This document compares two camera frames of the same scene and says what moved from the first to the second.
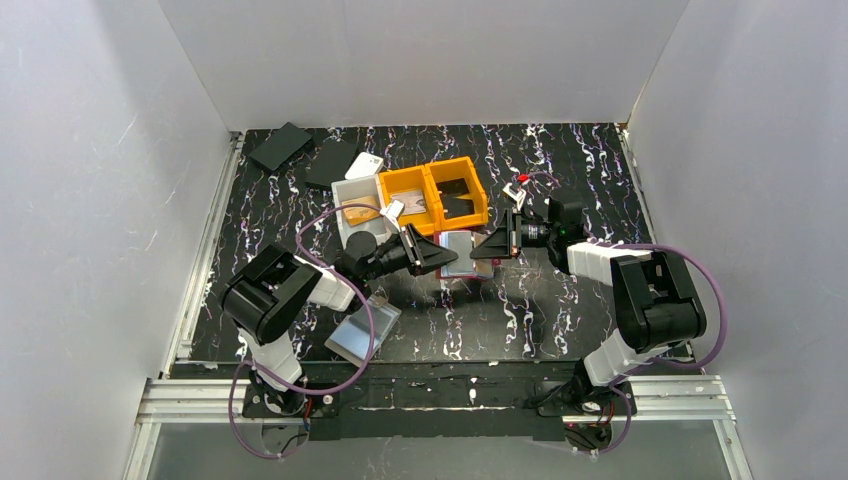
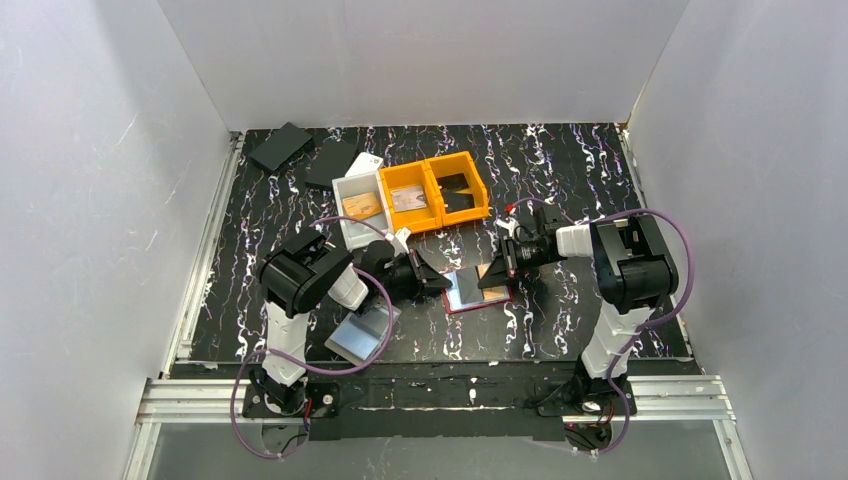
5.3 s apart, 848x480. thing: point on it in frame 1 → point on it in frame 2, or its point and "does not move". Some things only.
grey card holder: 352,339 does not move
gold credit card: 359,214 does not move
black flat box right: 331,161 does not move
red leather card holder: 462,243 → 465,292
